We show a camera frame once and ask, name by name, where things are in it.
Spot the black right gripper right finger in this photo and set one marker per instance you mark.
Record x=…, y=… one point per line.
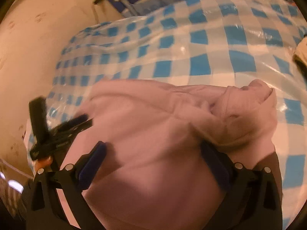
x=252, y=200

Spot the cream fluffy cloth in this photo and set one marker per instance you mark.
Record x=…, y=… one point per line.
x=299, y=55

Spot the blue checkered plastic bed cover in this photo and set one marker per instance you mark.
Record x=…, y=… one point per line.
x=199, y=42

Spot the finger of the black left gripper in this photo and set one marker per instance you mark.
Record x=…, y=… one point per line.
x=72, y=127
x=37, y=110

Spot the pink hoodie garment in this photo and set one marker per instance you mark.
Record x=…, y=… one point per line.
x=154, y=176

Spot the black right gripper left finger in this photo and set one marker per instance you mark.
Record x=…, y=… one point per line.
x=44, y=207

